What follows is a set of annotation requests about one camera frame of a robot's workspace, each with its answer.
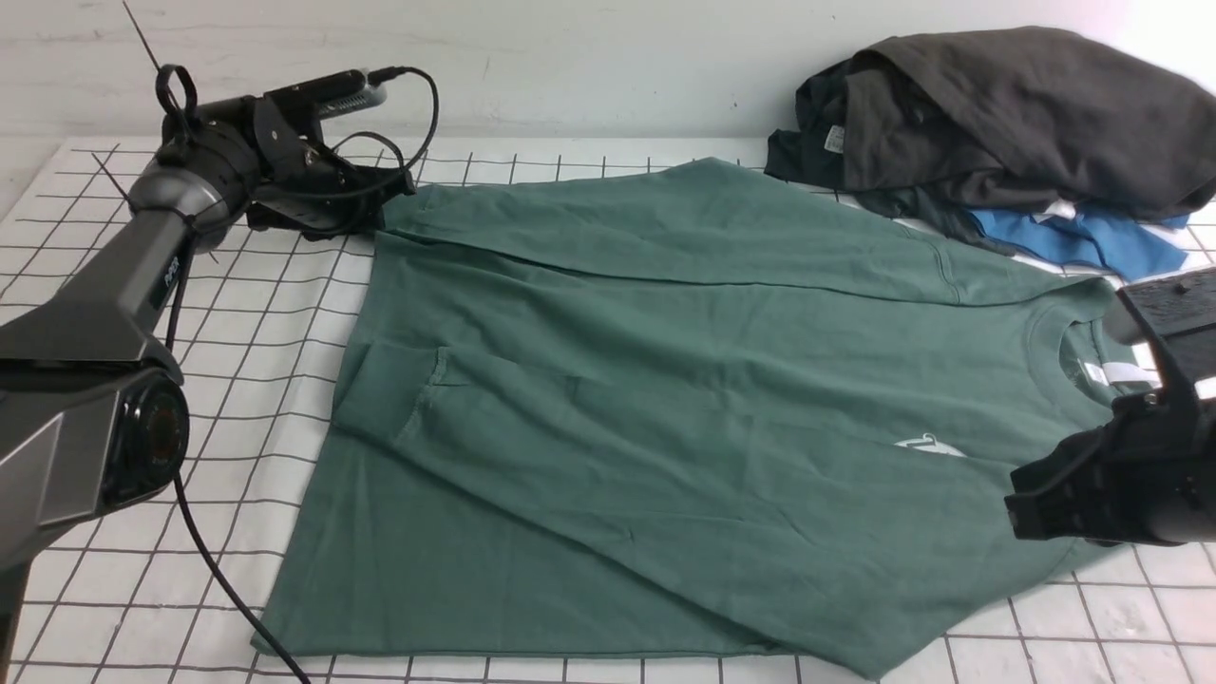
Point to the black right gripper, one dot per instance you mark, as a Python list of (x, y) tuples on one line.
[(1146, 477)]

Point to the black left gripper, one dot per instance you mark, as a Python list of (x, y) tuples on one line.
[(245, 158)]

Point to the green long-sleeved shirt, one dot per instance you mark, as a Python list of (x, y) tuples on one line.
[(699, 412)]

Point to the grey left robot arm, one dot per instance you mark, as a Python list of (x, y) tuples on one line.
[(94, 415)]

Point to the blue shirt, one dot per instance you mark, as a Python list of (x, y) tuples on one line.
[(1093, 238)]

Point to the dark grey shirt pile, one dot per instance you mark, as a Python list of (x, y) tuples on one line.
[(1015, 119)]

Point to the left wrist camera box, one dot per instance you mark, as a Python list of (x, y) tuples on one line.
[(330, 96)]

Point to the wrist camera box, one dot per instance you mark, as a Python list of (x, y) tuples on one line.
[(330, 96), (1173, 318)]

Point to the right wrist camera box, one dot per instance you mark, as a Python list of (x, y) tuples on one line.
[(1173, 318)]

